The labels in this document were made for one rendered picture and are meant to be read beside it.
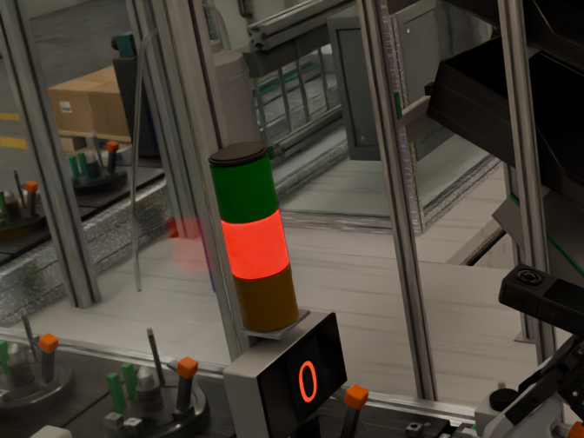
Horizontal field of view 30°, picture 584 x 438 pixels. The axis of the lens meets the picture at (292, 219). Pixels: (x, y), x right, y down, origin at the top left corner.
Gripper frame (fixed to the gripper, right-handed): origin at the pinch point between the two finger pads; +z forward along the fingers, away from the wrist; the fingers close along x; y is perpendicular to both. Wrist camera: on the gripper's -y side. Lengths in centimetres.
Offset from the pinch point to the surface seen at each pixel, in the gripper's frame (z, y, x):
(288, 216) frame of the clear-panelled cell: 76, -48, 85
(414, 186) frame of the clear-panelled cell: 49, -32, 86
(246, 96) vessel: 42, -61, 60
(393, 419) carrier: 21.3, -6.2, 9.8
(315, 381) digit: -2.3, -14.7, -18.0
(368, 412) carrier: 23.9, -8.8, 10.3
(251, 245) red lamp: -11.4, -26.1, -21.2
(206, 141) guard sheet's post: -15.4, -34.5, -20.5
